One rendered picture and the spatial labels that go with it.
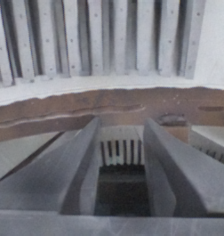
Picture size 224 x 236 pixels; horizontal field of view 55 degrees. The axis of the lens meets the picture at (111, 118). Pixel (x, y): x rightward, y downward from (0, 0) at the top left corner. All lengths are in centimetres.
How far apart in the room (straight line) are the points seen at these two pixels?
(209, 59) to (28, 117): 22
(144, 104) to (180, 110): 4
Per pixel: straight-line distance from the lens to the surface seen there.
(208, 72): 27
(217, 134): 37
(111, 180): 155
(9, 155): 35
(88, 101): 25
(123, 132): 67
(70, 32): 22
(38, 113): 27
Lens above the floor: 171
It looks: 82 degrees down
